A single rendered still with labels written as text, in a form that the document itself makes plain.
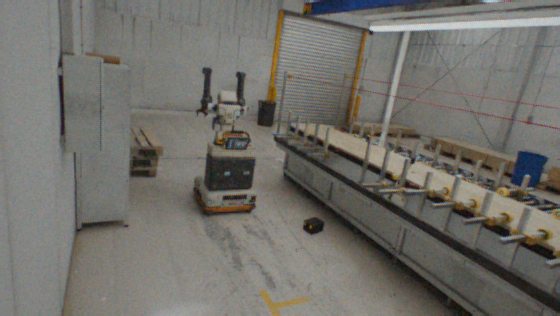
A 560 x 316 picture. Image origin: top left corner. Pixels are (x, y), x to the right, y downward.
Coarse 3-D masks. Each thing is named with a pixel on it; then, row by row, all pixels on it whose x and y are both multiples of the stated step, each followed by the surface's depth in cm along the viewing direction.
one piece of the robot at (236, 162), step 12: (228, 132) 375; (240, 132) 380; (216, 144) 384; (216, 156) 376; (228, 156) 382; (240, 156) 389; (252, 156) 395; (216, 168) 380; (228, 168) 386; (240, 168) 394; (252, 168) 400; (204, 180) 401; (216, 180) 384; (228, 180) 391; (240, 180) 398; (252, 180) 405
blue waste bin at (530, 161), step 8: (520, 152) 737; (528, 152) 737; (520, 160) 710; (528, 160) 698; (536, 160) 690; (544, 160) 690; (520, 168) 712; (528, 168) 700; (536, 168) 695; (512, 176) 731; (520, 176) 712; (536, 176) 700; (520, 184) 714; (528, 184) 707; (536, 184) 710
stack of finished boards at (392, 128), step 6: (348, 126) 1087; (354, 126) 1061; (360, 126) 1038; (366, 126) 1047; (378, 126) 1082; (390, 126) 1115; (396, 126) 1136; (402, 126) 1157; (390, 132) 1095; (396, 132) 1107; (402, 132) 1120; (408, 132) 1134; (414, 132) 1148
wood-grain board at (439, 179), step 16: (304, 128) 514; (320, 128) 535; (336, 144) 432; (352, 144) 447; (400, 160) 395; (416, 176) 337; (432, 176) 346; (448, 176) 354; (464, 192) 307; (480, 192) 314; (464, 208) 271; (496, 208) 276; (512, 208) 282; (512, 224) 246; (528, 224) 251; (544, 224) 256
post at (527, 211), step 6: (528, 210) 212; (522, 216) 215; (528, 216) 214; (522, 222) 215; (516, 228) 218; (522, 228) 215; (510, 246) 222; (516, 246) 219; (510, 252) 222; (516, 252) 221; (510, 258) 222; (510, 264) 223
